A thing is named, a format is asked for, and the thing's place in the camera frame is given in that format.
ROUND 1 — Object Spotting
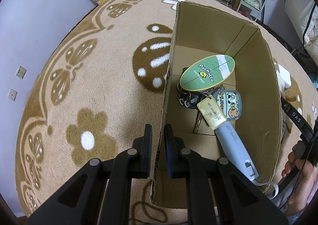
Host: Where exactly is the light blue handle tool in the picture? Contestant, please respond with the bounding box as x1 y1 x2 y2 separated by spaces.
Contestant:
214 121 279 200

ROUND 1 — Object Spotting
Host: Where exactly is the beige NFC tag card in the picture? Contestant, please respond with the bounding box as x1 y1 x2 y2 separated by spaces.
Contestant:
197 96 226 130

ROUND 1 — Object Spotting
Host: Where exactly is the cartoon keychain card holder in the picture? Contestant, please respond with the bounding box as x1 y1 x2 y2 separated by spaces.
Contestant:
212 89 242 121

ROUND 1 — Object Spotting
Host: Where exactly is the brown cardboard box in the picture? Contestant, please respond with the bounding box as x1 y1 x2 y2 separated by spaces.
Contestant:
144 0 282 209

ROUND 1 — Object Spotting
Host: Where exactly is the black key bunch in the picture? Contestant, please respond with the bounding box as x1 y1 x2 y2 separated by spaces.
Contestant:
177 82 225 134

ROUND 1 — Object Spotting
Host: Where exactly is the green oval Pochacco board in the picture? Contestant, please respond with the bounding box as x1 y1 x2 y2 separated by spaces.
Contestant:
179 54 236 91

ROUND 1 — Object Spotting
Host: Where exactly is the person's hand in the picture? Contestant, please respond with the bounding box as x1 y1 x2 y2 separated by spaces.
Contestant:
281 141 317 216

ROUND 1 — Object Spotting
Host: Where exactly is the white large charger block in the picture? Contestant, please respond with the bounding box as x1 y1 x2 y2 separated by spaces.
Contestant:
274 63 292 89

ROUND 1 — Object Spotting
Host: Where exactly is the beige floral carpet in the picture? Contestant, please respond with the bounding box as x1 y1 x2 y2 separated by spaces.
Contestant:
15 0 317 224

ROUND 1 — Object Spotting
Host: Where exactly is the cream padded chair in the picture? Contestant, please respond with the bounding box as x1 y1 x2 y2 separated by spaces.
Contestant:
285 0 317 58

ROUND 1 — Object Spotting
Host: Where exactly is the white wall socket lower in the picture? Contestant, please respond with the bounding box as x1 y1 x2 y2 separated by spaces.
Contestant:
8 88 17 101

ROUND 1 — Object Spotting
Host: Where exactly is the white wall socket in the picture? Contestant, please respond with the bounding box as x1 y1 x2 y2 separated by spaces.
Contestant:
16 66 26 79
8 88 17 101

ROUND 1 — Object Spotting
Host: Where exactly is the white wall socket upper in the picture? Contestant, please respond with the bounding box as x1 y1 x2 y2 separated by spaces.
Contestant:
16 66 26 79

